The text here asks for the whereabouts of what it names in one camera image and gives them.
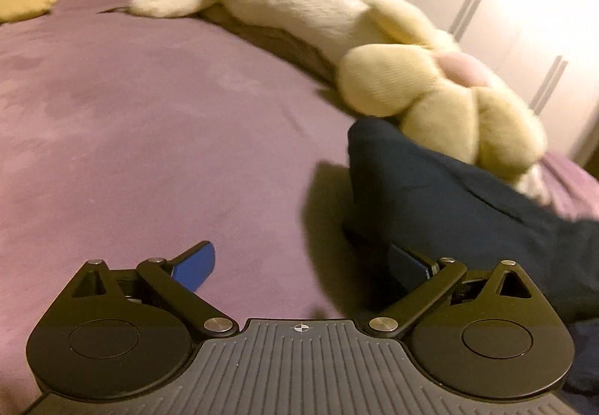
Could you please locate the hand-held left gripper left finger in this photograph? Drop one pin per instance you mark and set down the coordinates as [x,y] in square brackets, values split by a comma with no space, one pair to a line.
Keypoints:
[195,266]

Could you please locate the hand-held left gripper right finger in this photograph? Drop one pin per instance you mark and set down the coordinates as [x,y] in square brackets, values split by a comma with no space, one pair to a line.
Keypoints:
[408,266]

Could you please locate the dark navy garment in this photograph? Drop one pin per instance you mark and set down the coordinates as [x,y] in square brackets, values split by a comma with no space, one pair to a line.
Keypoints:
[449,218]

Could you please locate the purple bed blanket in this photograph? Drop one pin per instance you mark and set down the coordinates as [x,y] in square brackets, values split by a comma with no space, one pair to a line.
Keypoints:
[140,139]

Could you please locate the large cream plush bunny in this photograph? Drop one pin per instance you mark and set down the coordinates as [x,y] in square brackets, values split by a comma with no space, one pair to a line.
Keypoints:
[327,17]

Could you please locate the white wardrobe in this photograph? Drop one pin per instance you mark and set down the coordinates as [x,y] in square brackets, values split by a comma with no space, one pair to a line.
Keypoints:
[514,8]

